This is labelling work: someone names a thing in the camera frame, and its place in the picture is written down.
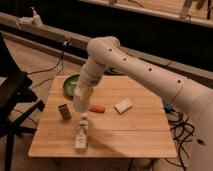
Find white eraser block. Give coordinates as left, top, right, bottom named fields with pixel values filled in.
left=115, top=98, right=133, bottom=114

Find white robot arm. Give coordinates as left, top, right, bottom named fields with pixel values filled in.
left=73, top=36, right=213, bottom=171

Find black office chair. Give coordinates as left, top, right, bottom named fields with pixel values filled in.
left=0, top=32, right=45, bottom=171

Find wooden table top board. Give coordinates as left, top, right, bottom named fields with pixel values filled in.
left=29, top=76, right=177, bottom=158

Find black floor cables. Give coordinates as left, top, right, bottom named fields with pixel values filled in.
left=163, top=103, right=198, bottom=171

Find white power adapter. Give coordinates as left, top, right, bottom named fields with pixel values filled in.
left=17, top=6, right=44, bottom=28

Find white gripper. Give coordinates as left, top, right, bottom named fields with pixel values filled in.
left=75, top=80, right=94, bottom=108

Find white tube bottle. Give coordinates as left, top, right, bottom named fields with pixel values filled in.
left=75, top=113, right=89, bottom=150

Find small dark box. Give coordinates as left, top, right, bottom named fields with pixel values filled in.
left=58, top=104, right=71, bottom=120

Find orange carrot toy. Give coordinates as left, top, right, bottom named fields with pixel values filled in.
left=89, top=105, right=105, bottom=113

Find green ceramic bowl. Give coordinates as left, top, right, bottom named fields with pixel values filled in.
left=63, top=74, right=79, bottom=97

